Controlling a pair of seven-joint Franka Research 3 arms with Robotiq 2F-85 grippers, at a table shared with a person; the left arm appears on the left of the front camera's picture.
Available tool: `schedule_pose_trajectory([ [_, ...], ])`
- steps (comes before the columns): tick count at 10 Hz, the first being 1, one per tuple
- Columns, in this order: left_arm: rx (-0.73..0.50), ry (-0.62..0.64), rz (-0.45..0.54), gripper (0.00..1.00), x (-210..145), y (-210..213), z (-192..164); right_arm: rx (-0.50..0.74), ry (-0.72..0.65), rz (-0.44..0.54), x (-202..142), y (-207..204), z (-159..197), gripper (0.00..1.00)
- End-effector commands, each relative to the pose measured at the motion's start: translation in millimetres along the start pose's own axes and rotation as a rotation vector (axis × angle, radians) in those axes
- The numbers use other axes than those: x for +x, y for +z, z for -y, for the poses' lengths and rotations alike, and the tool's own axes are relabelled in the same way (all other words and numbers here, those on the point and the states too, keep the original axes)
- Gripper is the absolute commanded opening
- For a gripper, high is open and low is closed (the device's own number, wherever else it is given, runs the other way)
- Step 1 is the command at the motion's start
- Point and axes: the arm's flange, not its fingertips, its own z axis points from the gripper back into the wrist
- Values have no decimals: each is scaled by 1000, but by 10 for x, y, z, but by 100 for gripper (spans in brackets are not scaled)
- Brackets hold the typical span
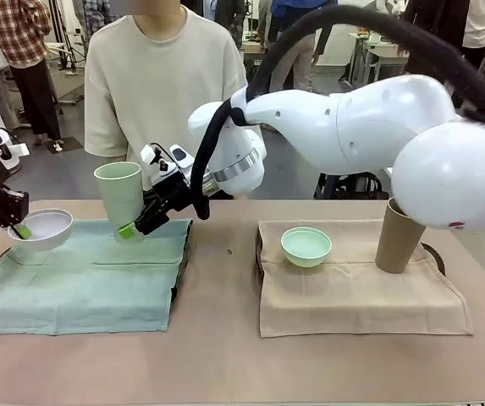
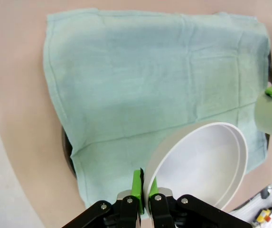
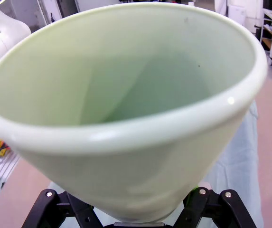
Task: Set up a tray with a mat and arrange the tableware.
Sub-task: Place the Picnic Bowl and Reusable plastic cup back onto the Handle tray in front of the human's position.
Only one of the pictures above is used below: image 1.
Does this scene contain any beige cloth mat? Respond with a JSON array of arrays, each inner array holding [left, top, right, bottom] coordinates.
[[256, 218, 475, 339]]

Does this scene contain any person in dark jacket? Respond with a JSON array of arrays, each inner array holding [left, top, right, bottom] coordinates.
[[214, 0, 247, 50]]

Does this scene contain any person in beige t-shirt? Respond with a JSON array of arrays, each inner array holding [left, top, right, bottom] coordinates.
[[84, 3, 250, 202]]

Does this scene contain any black cable hose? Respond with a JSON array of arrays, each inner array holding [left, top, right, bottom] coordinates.
[[190, 3, 485, 221]]

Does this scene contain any pale green bowl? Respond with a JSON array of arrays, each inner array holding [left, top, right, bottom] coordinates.
[[279, 226, 333, 269]]

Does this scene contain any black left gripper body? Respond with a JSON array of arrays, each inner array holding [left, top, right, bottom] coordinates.
[[0, 184, 30, 232]]

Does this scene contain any wrist camera on white mount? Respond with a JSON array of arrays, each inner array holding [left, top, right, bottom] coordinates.
[[140, 142, 174, 178]]

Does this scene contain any person in plaid shirt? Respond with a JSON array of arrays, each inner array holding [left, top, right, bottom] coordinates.
[[0, 0, 63, 149]]

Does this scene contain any white desk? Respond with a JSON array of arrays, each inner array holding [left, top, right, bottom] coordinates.
[[347, 31, 412, 85]]

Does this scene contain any tall brown cup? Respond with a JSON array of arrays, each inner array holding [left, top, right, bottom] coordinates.
[[374, 196, 427, 274]]

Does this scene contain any person in black clothes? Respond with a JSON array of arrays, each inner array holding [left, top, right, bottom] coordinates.
[[400, 0, 466, 77]]

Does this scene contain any person in blue top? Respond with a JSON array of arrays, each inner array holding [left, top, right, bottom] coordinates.
[[262, 0, 323, 92]]

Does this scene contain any white bowl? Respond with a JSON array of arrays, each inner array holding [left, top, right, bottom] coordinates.
[[7, 208, 74, 252]]

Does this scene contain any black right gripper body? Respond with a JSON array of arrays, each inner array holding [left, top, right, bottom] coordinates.
[[142, 168, 196, 217]]

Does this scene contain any person in white shirt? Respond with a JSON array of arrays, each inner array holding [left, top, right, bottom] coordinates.
[[461, 0, 485, 69]]

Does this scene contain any tall pale green cup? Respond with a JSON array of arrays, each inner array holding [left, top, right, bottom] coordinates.
[[93, 162, 146, 245]]

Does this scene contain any black rolling chair base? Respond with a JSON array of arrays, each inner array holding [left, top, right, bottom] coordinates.
[[313, 168, 391, 200]]

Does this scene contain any green cloth mat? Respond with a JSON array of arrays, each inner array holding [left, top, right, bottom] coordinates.
[[0, 218, 195, 337]]

